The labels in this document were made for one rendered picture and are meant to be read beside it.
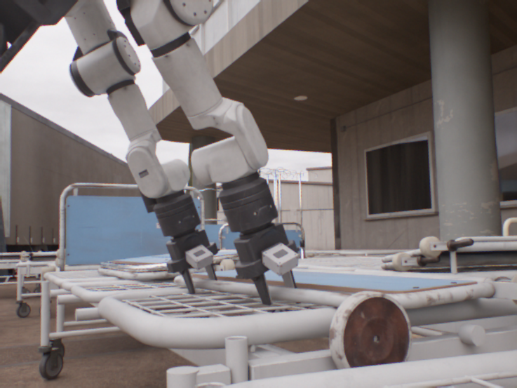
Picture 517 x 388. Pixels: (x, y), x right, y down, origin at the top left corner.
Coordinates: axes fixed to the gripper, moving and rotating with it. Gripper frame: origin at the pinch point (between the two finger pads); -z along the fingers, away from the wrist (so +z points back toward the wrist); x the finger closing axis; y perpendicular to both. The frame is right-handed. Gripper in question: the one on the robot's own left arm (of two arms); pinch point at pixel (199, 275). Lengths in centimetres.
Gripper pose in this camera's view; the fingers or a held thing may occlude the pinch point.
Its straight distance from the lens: 115.2
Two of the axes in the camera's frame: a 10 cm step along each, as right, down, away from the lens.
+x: -7.8, 3.4, -5.3
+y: 5.4, -0.8, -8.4
